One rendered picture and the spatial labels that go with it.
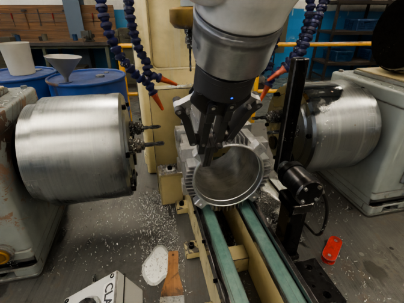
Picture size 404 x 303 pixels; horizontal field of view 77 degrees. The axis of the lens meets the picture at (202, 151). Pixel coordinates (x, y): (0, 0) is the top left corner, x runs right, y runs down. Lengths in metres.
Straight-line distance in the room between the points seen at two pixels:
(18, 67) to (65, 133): 2.08
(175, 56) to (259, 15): 0.61
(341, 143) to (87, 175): 0.57
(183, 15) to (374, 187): 0.67
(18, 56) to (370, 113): 2.41
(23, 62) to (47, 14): 3.42
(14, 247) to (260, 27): 0.63
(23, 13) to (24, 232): 5.64
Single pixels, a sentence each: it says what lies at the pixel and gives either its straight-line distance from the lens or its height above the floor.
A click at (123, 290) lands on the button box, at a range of 0.32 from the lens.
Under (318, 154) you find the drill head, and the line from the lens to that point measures 0.67.
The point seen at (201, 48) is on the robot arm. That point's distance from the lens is 0.27.
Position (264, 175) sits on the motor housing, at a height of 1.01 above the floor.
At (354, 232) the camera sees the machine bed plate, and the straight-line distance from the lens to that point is 0.84.
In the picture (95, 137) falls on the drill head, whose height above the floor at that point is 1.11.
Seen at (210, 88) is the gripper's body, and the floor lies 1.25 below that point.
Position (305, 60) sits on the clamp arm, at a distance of 0.54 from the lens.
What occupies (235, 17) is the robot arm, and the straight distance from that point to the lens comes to 0.24.
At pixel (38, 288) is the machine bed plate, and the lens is 0.72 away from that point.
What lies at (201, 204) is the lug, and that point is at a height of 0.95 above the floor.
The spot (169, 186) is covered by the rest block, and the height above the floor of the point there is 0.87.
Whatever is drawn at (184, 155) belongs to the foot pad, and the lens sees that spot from 0.54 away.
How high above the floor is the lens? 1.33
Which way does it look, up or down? 29 degrees down
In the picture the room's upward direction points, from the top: straight up
